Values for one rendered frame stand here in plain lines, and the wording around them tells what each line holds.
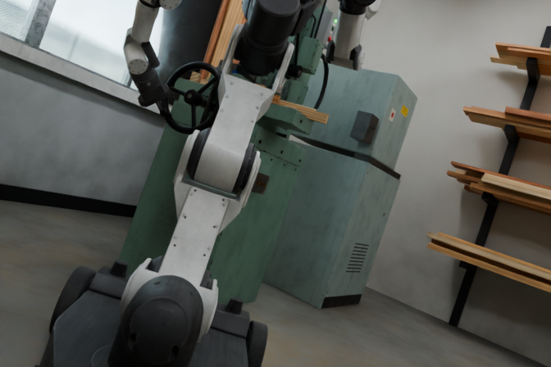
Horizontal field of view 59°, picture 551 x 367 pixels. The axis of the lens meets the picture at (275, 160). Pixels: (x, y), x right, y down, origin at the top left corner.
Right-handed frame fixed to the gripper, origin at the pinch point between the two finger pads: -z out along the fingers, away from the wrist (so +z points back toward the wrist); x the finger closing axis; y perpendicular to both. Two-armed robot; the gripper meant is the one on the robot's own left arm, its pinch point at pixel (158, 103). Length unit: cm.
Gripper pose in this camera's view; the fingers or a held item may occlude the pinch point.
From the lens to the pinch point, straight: 192.1
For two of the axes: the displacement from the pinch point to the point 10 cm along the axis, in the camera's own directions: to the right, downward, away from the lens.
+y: -4.5, -6.5, 6.2
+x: 8.8, -4.5, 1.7
